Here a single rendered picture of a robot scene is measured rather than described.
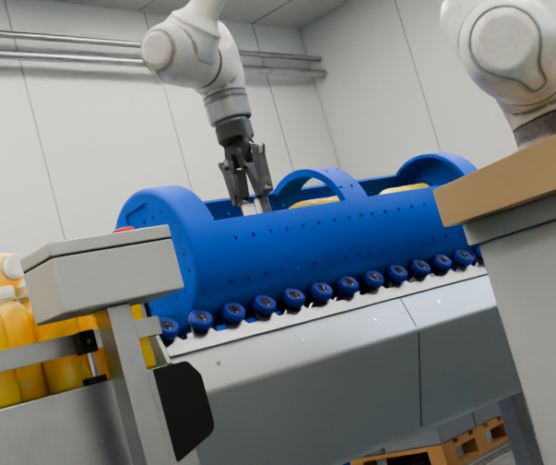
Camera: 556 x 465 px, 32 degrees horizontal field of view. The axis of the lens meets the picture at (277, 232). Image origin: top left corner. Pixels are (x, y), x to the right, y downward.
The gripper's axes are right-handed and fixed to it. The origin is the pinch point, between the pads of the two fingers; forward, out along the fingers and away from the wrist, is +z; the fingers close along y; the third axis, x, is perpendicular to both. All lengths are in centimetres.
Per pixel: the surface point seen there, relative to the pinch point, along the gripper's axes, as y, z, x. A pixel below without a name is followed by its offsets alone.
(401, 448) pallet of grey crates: 246, 98, -260
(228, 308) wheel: -5.5, 16.5, 17.3
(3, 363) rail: -16, 17, 66
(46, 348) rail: -16, 17, 59
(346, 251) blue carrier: -7.7, 10.9, -13.5
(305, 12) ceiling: 378, -225, -421
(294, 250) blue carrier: -8.5, 8.7, 0.6
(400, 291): -6.5, 21.4, -26.8
